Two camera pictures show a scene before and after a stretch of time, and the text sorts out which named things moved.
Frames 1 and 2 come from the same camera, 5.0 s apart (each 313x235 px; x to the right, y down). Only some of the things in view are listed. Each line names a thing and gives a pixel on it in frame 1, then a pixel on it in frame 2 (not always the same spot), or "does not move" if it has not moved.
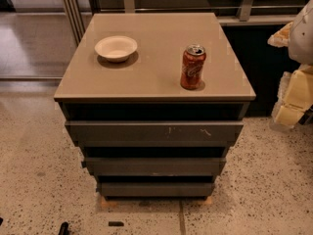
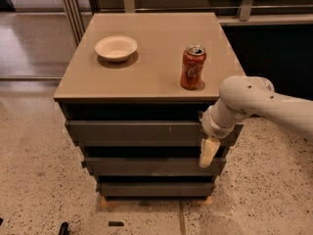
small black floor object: (115, 223) does not move
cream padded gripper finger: (294, 97) → (218, 123)
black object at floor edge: (64, 230) does not move
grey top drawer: (155, 133) does not move
